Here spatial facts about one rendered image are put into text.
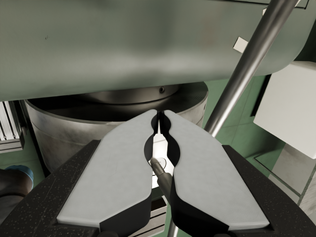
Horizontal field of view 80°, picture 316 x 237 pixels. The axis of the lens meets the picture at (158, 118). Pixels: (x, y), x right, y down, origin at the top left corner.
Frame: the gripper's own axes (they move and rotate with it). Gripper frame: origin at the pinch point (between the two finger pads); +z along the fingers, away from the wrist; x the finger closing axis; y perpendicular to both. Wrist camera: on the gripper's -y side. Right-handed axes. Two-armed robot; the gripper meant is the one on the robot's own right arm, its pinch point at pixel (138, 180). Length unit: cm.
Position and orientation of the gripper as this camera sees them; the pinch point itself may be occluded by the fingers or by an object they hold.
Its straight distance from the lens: 53.5
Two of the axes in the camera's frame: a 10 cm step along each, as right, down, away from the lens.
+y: -0.6, 8.7, 4.9
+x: 4.0, 4.7, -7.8
